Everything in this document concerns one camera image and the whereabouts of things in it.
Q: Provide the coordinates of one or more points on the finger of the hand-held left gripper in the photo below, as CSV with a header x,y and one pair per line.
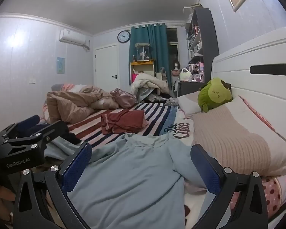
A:
x,y
54,128
19,158

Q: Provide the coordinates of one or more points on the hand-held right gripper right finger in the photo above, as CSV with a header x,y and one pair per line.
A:
x,y
205,169

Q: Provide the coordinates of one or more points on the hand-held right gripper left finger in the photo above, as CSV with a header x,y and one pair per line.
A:
x,y
76,164

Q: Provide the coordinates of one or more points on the light blue garment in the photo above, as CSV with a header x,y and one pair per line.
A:
x,y
133,183

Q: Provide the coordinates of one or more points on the person's left hand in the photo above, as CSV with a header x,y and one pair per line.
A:
x,y
2,200

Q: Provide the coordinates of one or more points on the black cloth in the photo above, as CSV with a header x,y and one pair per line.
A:
x,y
72,138

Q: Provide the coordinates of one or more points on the pink comforter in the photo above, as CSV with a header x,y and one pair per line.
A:
x,y
69,107

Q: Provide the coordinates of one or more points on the pink striped pillow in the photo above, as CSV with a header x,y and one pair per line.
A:
x,y
231,133

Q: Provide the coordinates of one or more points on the dark red garment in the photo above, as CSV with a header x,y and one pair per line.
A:
x,y
126,121

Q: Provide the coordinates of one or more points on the white pillow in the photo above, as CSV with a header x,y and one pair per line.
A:
x,y
188,102

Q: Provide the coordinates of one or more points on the pink satin bag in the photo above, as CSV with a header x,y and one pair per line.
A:
x,y
124,99

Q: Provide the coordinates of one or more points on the green plush toy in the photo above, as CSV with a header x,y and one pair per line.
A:
x,y
213,94

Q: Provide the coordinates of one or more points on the dark desk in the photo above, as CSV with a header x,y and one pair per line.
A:
x,y
188,88

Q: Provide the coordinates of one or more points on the white door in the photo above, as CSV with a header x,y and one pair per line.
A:
x,y
107,64

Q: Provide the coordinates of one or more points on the white air conditioner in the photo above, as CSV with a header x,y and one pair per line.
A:
x,y
72,38

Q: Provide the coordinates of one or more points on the white handbag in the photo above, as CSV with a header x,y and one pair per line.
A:
x,y
184,75

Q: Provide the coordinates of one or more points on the white duvet pile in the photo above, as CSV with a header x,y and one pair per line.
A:
x,y
150,84

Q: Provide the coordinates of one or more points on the yellow shelf unit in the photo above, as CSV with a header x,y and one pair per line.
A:
x,y
141,69

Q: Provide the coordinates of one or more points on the glass display case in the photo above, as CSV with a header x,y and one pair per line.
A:
x,y
142,52

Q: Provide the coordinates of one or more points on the white headboard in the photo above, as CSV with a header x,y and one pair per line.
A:
x,y
264,59

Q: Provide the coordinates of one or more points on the window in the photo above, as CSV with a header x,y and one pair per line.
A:
x,y
172,45

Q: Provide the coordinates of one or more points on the teal curtain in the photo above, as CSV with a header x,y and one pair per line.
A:
x,y
157,50

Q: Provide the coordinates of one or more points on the dark bookshelf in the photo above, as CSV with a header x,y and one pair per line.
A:
x,y
205,35

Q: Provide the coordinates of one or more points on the small blue wall poster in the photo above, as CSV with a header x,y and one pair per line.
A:
x,y
60,65

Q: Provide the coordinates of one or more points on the round wall clock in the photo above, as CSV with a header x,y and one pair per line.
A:
x,y
123,36

